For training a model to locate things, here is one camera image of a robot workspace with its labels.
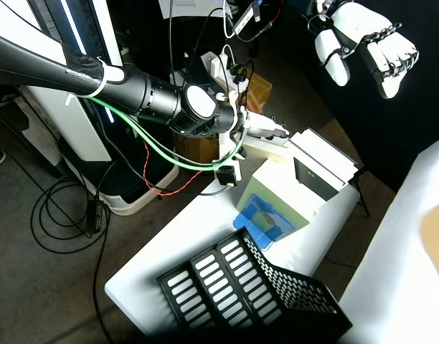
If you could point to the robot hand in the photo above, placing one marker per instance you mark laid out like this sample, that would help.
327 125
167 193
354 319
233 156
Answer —
262 122
359 25

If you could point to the brown cardboard box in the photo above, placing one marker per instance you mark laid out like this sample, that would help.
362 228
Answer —
259 89
198 148

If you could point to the white power strip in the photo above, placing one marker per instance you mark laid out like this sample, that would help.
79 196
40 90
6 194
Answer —
219 68

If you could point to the white spine book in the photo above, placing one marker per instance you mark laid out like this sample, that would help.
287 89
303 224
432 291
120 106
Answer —
323 163

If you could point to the light green book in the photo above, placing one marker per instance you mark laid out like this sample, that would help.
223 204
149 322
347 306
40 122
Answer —
273 195

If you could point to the black Let It Be book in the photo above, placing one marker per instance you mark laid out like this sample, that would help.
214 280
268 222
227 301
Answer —
312 179

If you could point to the black Century book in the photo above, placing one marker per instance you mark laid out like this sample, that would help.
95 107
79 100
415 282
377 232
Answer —
339 152

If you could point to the blue plastic book stand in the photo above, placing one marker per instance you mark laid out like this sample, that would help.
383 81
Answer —
251 215

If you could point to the white usb hub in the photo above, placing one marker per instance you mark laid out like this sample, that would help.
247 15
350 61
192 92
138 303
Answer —
244 19

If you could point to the white paper box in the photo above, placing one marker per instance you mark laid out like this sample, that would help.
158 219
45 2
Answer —
191 7

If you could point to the white backdrop board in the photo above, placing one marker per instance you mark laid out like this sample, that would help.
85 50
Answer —
384 251

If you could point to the black power adapter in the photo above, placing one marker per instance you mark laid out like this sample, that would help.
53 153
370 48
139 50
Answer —
95 218

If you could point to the white robot body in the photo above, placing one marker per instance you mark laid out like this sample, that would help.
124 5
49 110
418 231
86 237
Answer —
61 122

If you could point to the black mesh file organizer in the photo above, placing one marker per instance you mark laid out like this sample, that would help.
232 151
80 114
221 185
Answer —
330 319

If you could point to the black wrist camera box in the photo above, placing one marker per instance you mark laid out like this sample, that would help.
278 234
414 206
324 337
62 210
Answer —
226 176

